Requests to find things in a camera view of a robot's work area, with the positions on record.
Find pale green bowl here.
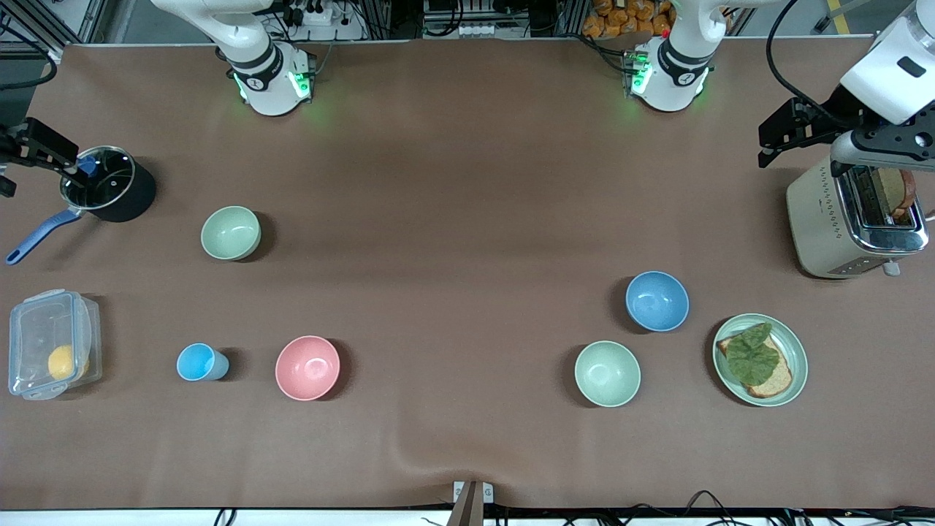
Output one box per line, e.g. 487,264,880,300
575,341,641,408
201,206,262,262

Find blue bowl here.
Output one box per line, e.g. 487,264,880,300
626,271,690,332

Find pink bowl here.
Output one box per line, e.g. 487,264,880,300
275,336,341,402

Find glass lid with blue knob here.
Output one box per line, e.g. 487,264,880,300
60,146,137,211

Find dark crust bread slice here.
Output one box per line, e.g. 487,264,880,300
875,168,917,221

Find cream and chrome toaster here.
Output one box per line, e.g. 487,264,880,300
787,157,930,279

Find clear plastic food container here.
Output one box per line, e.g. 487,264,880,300
9,289,102,401

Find orange snack packets pile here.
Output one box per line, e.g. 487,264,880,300
582,0,673,39

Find yellow round fruit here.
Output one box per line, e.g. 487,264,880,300
48,345,90,381

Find pale green plate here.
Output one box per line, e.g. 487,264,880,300
713,314,809,407

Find green lettuce leaf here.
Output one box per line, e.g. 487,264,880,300
726,323,781,386

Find light brown bread slice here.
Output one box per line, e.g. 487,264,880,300
717,335,793,399

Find blue cup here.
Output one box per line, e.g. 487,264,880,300
177,343,229,382

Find white power strip with plugs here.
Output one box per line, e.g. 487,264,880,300
289,0,346,27

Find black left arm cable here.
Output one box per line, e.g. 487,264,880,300
766,0,841,118

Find black pot with blue handle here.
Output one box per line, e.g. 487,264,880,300
6,145,157,265

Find aluminium frame profile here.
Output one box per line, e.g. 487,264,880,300
0,0,96,46

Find black cable loop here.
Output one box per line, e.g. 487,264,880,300
683,490,733,521

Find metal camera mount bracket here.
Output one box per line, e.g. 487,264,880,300
453,481,495,526

